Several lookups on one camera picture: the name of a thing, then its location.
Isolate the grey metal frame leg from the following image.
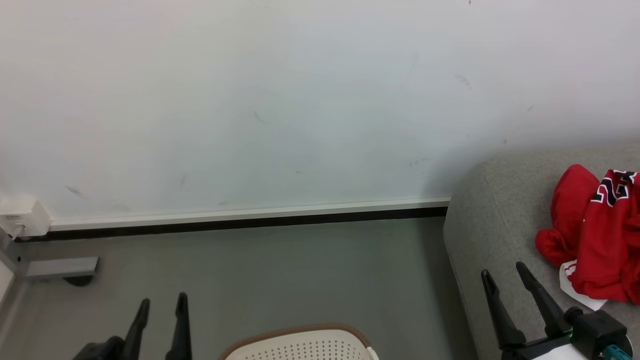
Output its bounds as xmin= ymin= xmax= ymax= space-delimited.
xmin=0 ymin=227 xmax=100 ymax=288

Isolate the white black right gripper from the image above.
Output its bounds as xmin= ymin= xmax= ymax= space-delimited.
xmin=480 ymin=261 xmax=591 ymax=360

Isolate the white and black baseboard strip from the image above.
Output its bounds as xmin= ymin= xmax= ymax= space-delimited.
xmin=15 ymin=197 xmax=452 ymax=244

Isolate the plain red garment white trim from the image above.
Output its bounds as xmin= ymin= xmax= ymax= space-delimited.
xmin=535 ymin=164 xmax=609 ymax=311

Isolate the grey fabric sofa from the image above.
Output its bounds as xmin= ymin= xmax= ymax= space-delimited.
xmin=442 ymin=142 xmax=640 ymax=360

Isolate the white wall socket box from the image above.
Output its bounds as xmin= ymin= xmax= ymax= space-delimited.
xmin=0 ymin=196 xmax=52 ymax=239

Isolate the white perforated basket brown rim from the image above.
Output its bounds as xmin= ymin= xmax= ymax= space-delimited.
xmin=218 ymin=323 xmax=381 ymax=360

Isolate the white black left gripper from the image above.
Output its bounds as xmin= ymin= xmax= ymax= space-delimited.
xmin=72 ymin=292 xmax=193 ymax=360

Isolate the teal right camera connector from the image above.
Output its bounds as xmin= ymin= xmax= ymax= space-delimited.
xmin=600 ymin=344 xmax=632 ymax=360

